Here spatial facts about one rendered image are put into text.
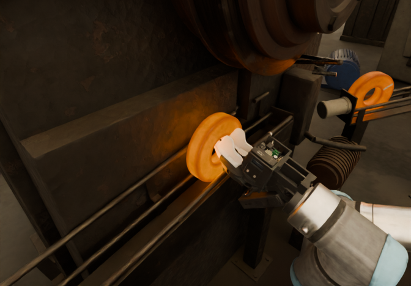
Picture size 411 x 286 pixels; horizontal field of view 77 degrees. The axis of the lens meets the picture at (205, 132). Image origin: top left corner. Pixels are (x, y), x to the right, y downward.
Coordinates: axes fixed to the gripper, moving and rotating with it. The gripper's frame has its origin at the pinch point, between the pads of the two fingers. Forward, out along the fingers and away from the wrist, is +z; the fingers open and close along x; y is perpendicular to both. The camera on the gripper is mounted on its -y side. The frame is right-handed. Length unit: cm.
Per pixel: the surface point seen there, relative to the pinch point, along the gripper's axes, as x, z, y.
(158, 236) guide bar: 20.2, -6.0, -6.7
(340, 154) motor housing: -46, -22, -18
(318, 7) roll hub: -7.5, -5.0, 28.9
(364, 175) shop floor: -114, -42, -69
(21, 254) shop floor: 43, 52, -93
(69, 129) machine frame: 24.5, 11.5, 8.4
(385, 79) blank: -62, -18, 4
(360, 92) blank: -56, -14, 0
